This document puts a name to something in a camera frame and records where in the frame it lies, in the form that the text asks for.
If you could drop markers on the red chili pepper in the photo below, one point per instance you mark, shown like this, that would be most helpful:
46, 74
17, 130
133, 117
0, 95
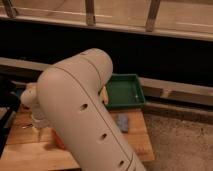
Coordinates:
57, 139

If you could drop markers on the wooden table board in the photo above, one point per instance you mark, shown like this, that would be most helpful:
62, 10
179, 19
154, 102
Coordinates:
32, 150

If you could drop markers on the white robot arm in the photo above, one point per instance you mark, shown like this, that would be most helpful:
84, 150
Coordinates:
66, 98

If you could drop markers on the metal spoon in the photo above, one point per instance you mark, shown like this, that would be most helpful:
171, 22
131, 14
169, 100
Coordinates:
27, 126

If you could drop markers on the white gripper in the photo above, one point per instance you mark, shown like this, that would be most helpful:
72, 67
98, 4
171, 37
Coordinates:
39, 120

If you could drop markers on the blue sponge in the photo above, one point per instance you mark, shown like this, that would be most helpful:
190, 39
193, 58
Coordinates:
122, 122

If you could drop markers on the green plastic tray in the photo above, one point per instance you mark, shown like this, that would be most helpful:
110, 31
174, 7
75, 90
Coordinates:
124, 92

